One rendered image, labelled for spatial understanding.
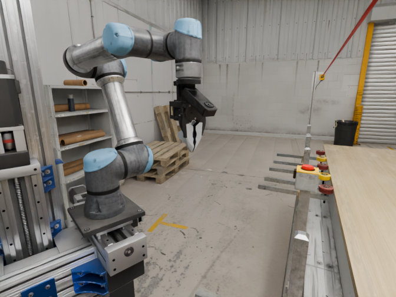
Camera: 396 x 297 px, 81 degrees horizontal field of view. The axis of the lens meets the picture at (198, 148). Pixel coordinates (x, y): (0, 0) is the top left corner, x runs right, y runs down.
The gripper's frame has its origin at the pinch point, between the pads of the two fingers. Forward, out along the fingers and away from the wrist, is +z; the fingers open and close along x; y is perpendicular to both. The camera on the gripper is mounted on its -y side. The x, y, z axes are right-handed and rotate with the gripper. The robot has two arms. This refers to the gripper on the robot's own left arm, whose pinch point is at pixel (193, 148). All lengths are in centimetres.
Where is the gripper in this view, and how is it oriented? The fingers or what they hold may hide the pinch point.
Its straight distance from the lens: 69.6
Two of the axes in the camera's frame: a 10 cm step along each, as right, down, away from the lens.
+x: -7.6, 1.5, -6.3
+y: -6.5, -1.8, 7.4
